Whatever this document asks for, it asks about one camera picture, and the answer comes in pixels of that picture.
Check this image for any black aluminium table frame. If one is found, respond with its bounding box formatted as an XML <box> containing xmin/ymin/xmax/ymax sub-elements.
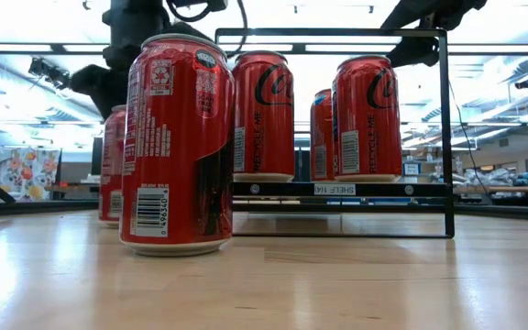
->
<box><xmin>0</xmin><ymin>197</ymin><xmax>528</xmax><ymax>224</ymax></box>

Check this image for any floral cloth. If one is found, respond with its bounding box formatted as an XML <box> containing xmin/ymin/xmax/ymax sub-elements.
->
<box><xmin>0</xmin><ymin>146</ymin><xmax>62</xmax><ymax>203</ymax></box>

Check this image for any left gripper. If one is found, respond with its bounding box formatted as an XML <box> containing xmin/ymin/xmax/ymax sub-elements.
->
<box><xmin>69</xmin><ymin>62</ymin><xmax>130</xmax><ymax>121</ymax></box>

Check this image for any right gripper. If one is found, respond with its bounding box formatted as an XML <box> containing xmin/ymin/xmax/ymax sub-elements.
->
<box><xmin>385</xmin><ymin>34</ymin><xmax>442</xmax><ymax>69</ymax></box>

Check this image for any red Coke Zero can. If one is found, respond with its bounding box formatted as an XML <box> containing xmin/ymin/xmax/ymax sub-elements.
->
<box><xmin>231</xmin><ymin>49</ymin><xmax>296</xmax><ymax>183</ymax></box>
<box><xmin>332</xmin><ymin>54</ymin><xmax>403</xmax><ymax>183</ymax></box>

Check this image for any wooden background table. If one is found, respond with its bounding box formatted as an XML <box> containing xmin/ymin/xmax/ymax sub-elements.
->
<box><xmin>454</xmin><ymin>184</ymin><xmax>528</xmax><ymax>196</ymax></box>

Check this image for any black ceiling camera cluster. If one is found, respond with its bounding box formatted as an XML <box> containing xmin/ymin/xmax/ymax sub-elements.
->
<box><xmin>27</xmin><ymin>57</ymin><xmax>73</xmax><ymax>92</ymax></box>

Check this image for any black computer monitor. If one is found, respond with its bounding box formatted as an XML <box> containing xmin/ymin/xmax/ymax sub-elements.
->
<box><xmin>91</xmin><ymin>136</ymin><xmax>105</xmax><ymax>176</ymax></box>

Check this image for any red Coke can shelf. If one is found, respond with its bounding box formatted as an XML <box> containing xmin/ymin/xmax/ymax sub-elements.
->
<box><xmin>309</xmin><ymin>88</ymin><xmax>338</xmax><ymax>182</ymax></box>

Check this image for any red Coca-Cola Original Taste can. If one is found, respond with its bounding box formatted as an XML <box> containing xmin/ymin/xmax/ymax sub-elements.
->
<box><xmin>98</xmin><ymin>104</ymin><xmax>128</xmax><ymax>229</ymax></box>

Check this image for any red and black Coke can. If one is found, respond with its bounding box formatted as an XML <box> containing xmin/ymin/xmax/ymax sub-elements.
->
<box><xmin>119</xmin><ymin>32</ymin><xmax>237</xmax><ymax>257</ymax></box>

